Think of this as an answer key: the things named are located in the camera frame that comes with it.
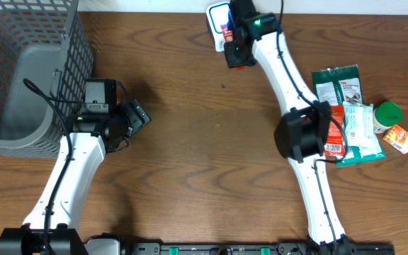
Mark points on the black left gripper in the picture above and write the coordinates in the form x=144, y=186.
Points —
x=138, y=117

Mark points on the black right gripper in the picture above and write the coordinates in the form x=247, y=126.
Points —
x=233, y=59

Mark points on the red packet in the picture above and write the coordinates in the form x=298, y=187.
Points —
x=227, y=33

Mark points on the green white 3M package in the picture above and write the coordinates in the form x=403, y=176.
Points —
x=338, y=85

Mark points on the red snack bag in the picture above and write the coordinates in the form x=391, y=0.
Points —
x=335, y=141

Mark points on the white small packet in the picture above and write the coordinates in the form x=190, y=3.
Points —
x=359, y=129

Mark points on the green lid jar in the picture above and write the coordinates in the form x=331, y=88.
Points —
x=385, y=116

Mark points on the orange Kleenex tissue pack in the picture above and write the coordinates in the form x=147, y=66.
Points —
x=398, y=138

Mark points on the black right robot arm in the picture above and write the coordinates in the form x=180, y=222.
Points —
x=303, y=129

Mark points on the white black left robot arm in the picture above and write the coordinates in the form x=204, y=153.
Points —
x=97, y=126

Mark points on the white barcode scanner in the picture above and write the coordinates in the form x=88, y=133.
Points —
x=217, y=15

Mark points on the grey mesh basket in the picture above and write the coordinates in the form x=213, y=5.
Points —
x=43, y=41

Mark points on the black mounting rail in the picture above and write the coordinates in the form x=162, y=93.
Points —
x=243, y=249

